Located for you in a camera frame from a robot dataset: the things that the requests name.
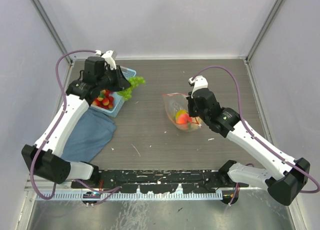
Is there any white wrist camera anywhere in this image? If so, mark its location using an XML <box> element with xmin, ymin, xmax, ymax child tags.
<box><xmin>95</xmin><ymin>50</ymin><xmax>117</xmax><ymax>70</ymax></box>
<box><xmin>188</xmin><ymin>76</ymin><xmax>208</xmax><ymax>95</ymax></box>

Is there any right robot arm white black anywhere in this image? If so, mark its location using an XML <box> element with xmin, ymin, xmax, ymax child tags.
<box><xmin>186</xmin><ymin>88</ymin><xmax>311</xmax><ymax>206</ymax></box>

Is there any light blue plastic basket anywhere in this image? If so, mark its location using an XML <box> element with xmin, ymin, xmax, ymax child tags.
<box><xmin>90</xmin><ymin>66</ymin><xmax>137</xmax><ymax>118</ymax></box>

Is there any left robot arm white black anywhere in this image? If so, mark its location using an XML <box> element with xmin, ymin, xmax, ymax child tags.
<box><xmin>21</xmin><ymin>51</ymin><xmax>131</xmax><ymax>188</ymax></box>

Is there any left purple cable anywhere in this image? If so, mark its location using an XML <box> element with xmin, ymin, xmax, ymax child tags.
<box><xmin>29</xmin><ymin>49</ymin><xmax>123</xmax><ymax>206</ymax></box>

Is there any slotted cable duct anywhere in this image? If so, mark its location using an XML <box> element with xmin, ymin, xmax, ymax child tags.
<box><xmin>51</xmin><ymin>190</ymin><xmax>223</xmax><ymax>201</ymax></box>

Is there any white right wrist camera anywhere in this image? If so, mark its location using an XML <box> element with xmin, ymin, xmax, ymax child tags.
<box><xmin>188</xmin><ymin>76</ymin><xmax>208</xmax><ymax>95</ymax></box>

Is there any orange peach fruit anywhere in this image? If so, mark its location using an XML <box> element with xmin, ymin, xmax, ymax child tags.
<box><xmin>175</xmin><ymin>113</ymin><xmax>193</xmax><ymax>125</ymax></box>

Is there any red strawberries pile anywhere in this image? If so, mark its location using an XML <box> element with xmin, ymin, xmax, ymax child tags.
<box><xmin>92</xmin><ymin>90</ymin><xmax>115</xmax><ymax>110</ymax></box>

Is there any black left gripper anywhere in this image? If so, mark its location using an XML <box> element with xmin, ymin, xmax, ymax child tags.
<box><xmin>97</xmin><ymin>65</ymin><xmax>130</xmax><ymax>92</ymax></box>

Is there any blue cloth towel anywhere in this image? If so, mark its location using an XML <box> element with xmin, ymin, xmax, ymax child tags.
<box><xmin>61</xmin><ymin>108</ymin><xmax>117</xmax><ymax>162</ymax></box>

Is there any clear zip bag orange zipper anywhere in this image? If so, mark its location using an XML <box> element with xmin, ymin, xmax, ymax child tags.
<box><xmin>162</xmin><ymin>93</ymin><xmax>202</xmax><ymax>132</ymax></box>

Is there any yellow star fruit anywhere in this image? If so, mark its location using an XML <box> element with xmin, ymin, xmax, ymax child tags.
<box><xmin>175</xmin><ymin>109</ymin><xmax>187</xmax><ymax>118</ymax></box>

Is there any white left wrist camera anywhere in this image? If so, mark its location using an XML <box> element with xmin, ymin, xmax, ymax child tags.
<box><xmin>95</xmin><ymin>50</ymin><xmax>117</xmax><ymax>70</ymax></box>

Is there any green grape bunch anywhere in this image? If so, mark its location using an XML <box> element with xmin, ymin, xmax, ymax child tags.
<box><xmin>117</xmin><ymin>76</ymin><xmax>146</xmax><ymax>101</ymax></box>

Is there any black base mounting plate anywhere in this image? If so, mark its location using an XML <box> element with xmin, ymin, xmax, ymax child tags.
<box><xmin>82</xmin><ymin>170</ymin><xmax>236</xmax><ymax>194</ymax></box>

